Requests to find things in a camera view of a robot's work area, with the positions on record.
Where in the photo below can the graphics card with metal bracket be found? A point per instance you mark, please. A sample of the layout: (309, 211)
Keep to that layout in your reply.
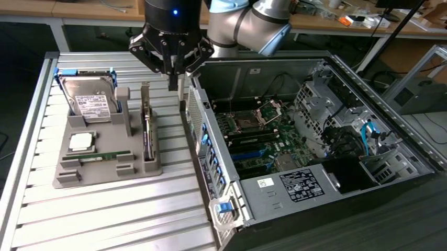
(149, 130)

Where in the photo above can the grey printed parts rack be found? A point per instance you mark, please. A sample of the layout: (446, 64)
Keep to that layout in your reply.
(105, 170)

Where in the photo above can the metal socket cover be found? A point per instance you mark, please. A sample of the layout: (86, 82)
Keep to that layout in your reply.
(270, 109)

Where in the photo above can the green motherboard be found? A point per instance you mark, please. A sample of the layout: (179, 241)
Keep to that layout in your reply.
(290, 138)

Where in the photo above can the orange and white box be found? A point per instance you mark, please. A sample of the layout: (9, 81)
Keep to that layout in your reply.
(349, 20)

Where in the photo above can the grey metal disk bay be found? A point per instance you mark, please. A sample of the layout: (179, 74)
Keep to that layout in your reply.
(314, 104)

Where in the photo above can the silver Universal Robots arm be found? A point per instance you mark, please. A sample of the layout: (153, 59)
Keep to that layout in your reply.
(245, 23)

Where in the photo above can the black stand pole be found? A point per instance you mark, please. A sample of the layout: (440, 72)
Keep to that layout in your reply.
(394, 34)

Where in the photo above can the black RAM slot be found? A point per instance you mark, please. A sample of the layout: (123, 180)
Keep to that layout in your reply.
(251, 139)

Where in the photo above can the white mug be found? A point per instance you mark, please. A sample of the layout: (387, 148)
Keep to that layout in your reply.
(335, 3)

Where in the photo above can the CPU socket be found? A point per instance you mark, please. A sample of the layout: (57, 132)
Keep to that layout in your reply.
(247, 121)

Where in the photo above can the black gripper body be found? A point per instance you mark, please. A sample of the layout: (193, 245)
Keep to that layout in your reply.
(171, 18)

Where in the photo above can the green RAM stick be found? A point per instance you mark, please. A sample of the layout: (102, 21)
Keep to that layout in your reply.
(102, 156)

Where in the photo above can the brown cardboard piece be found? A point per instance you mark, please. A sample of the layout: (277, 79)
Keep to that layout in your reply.
(434, 13)

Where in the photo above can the hard disk in blue carrier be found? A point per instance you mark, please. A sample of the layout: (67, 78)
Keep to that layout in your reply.
(89, 96)

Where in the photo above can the black plastic shroud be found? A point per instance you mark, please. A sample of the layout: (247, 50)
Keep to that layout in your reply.
(349, 175)

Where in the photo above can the grey power supply with label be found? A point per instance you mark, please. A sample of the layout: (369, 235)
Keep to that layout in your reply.
(269, 193)

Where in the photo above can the black monitor stand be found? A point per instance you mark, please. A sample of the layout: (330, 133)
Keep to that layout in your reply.
(389, 14)

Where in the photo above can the silver CPU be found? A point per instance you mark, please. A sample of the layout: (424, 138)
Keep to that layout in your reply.
(81, 142)

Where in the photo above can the wooden desk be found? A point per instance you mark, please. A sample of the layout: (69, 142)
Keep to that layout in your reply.
(87, 11)

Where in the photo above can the black Dell PC case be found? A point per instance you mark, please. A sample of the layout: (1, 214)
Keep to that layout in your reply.
(349, 222)

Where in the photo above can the blue case latch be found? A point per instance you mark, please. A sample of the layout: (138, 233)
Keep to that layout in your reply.
(223, 208)

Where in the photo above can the grey chipset heatsink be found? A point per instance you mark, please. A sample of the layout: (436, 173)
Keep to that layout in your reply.
(286, 161)

